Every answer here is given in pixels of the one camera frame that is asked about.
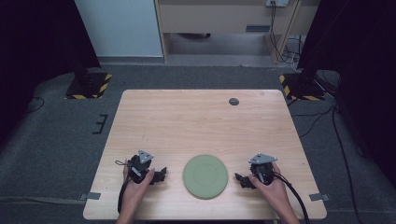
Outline grey tape piece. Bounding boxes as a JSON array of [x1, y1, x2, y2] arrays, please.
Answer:
[[78, 191, 102, 202], [308, 192, 332, 203]]

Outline person's left hand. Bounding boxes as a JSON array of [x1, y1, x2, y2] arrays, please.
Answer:
[[120, 159, 156, 217]]

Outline green round plate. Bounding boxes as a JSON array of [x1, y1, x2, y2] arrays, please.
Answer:
[[182, 154, 230, 201]]

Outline person's right hand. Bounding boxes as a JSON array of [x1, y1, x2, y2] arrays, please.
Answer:
[[247, 161, 292, 217]]

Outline black striped stand base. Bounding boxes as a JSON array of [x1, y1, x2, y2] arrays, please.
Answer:
[[64, 72, 113, 100], [278, 72, 327, 102]]

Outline white power strip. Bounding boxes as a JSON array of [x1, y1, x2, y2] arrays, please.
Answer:
[[264, 0, 290, 8]]

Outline light wooden desk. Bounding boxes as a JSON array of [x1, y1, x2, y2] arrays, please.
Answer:
[[154, 0, 322, 64]]

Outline black looped floor cable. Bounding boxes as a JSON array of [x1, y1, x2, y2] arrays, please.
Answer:
[[25, 95, 46, 114]]

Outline black power cables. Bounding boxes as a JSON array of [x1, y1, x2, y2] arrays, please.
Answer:
[[268, 1, 304, 64]]

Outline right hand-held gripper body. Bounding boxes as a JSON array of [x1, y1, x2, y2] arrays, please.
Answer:
[[247, 152, 278, 187]]

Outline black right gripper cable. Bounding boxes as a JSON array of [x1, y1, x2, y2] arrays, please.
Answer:
[[273, 172, 311, 224]]

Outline thin black floor cable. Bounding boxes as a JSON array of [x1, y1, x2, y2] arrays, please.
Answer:
[[290, 104, 339, 139]]

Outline black curtain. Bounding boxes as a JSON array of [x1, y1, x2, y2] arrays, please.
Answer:
[[296, 0, 396, 189], [0, 0, 103, 146]]

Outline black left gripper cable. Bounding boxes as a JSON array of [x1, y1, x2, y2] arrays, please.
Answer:
[[117, 179, 131, 215]]

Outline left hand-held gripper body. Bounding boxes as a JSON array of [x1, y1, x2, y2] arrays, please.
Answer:
[[126, 149, 157, 185]]

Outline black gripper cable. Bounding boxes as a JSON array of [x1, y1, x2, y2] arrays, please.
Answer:
[[273, 172, 311, 224], [117, 179, 131, 215]]

